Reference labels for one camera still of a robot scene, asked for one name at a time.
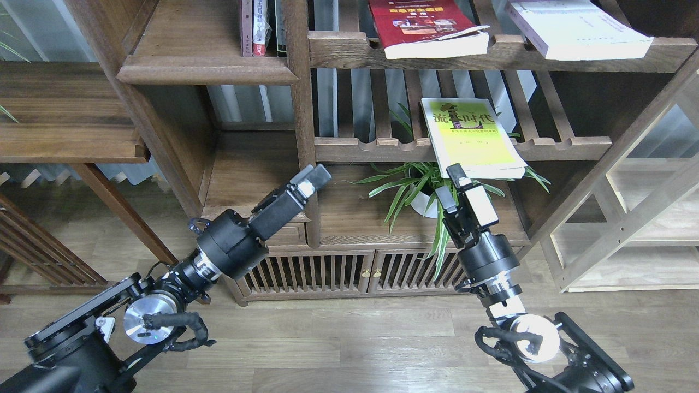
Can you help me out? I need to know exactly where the white plant pot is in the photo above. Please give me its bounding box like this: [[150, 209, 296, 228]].
[[410, 189, 440, 218]]

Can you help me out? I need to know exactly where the light wooden shelf unit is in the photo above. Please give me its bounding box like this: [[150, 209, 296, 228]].
[[540, 72, 698, 293]]

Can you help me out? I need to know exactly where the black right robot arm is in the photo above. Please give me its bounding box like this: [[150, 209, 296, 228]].
[[436, 164, 634, 392]]

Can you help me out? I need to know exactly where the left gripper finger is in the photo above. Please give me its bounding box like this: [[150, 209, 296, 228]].
[[289, 166, 318, 198], [304, 164, 332, 189]]

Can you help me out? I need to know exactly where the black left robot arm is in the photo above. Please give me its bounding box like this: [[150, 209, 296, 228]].
[[2, 165, 330, 392]]

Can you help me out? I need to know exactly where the dark upright book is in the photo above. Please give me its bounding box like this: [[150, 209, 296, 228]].
[[273, 0, 287, 57]]

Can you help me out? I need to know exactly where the dark wooden bookshelf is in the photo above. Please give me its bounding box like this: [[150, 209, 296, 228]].
[[64, 0, 699, 307]]

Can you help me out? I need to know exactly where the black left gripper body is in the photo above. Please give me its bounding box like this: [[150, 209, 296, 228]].
[[196, 184, 307, 279]]

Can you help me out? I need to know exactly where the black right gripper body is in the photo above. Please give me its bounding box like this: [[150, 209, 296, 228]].
[[443, 186, 519, 287]]

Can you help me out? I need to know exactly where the yellow green cover book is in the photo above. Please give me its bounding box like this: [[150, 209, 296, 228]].
[[421, 98, 527, 180]]

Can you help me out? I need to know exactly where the red cover book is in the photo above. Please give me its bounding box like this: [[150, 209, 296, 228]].
[[369, 1, 490, 60]]

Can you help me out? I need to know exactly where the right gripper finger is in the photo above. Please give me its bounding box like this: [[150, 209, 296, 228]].
[[446, 163, 472, 189], [435, 187, 457, 213]]

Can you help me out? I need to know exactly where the white lavender book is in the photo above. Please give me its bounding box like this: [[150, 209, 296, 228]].
[[505, 1, 653, 61]]

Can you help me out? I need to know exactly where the dark wooden side table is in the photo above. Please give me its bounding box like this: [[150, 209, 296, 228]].
[[0, 61, 211, 305]]

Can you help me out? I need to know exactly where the green spider plant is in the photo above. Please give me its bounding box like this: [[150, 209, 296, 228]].
[[349, 102, 552, 282]]

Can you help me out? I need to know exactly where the red white upright book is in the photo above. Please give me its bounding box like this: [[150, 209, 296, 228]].
[[252, 0, 271, 57]]

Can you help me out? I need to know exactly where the maroon upright book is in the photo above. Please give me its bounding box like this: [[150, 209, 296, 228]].
[[239, 0, 254, 57]]

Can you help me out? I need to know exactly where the dark slatted wooden rack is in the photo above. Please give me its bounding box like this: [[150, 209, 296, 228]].
[[1, 195, 110, 305]]

